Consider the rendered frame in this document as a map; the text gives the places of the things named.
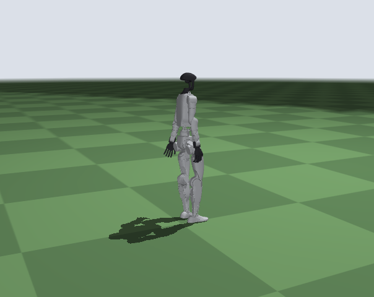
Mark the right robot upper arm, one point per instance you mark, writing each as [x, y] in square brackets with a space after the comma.
[191, 101]

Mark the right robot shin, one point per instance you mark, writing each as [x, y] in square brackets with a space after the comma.
[195, 196]

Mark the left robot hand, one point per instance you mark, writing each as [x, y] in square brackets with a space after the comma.
[170, 148]

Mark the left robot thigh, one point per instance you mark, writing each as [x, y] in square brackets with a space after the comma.
[184, 162]

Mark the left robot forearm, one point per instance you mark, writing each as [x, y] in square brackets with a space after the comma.
[174, 131]

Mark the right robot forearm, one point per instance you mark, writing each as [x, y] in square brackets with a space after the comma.
[194, 131]

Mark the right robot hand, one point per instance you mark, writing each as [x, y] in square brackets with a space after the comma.
[198, 153]

